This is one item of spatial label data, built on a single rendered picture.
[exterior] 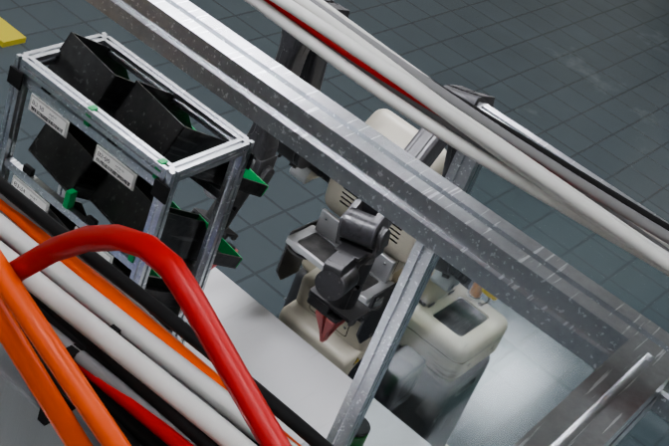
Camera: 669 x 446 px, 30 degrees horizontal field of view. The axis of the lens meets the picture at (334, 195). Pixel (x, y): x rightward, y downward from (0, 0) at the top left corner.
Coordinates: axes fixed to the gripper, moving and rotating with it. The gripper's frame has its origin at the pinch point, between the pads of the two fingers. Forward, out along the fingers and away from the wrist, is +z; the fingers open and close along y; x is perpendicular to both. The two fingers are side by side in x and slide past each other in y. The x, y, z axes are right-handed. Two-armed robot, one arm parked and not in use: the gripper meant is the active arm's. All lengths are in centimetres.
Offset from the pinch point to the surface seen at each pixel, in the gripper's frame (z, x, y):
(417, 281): -47, -38, 26
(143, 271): -22.1, -42.2, -13.6
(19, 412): -86, -130, 41
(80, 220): -22, -42, -28
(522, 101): 110, 387, -120
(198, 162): -41, -37, -14
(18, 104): -33, -42, -46
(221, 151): -41, -32, -14
